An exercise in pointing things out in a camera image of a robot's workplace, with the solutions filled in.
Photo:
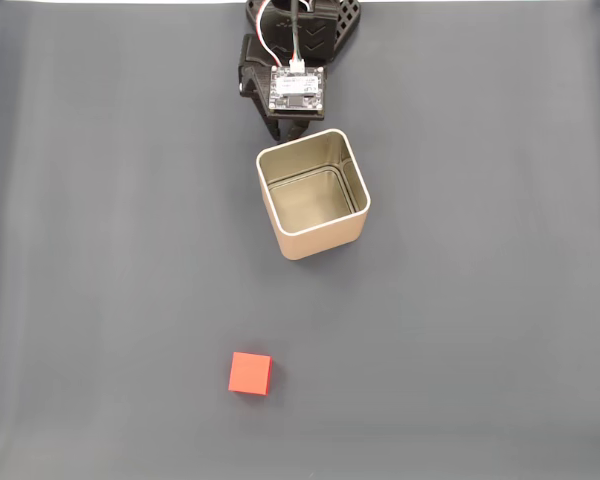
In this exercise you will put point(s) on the red cube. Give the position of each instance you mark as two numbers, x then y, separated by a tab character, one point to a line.
249	372

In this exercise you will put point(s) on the square beige tin container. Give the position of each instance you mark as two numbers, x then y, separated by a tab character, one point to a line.
312	200

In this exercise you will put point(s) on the blue-grey table mat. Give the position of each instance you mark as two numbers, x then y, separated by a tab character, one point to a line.
105	250

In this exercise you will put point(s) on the gripper camera circuit board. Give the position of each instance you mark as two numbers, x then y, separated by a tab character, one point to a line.
297	87

